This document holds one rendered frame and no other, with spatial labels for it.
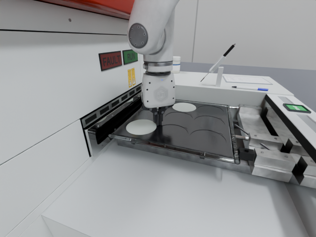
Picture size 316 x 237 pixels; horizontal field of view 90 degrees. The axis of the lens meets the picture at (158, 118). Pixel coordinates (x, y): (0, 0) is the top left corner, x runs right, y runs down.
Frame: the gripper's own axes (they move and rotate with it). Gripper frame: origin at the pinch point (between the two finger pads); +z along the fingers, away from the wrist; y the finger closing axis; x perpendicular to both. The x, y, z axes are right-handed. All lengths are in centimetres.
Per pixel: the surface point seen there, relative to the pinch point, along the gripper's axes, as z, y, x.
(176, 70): -6, 29, 47
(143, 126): 2.0, -5.3, -0.4
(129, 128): 2.1, -9.7, 0.3
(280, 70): 4, 154, 68
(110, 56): -19.0, -12.4, 9.1
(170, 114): 2.1, 7.2, 6.0
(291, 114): -4.0, 35.3, -18.1
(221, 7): -53, 109, 117
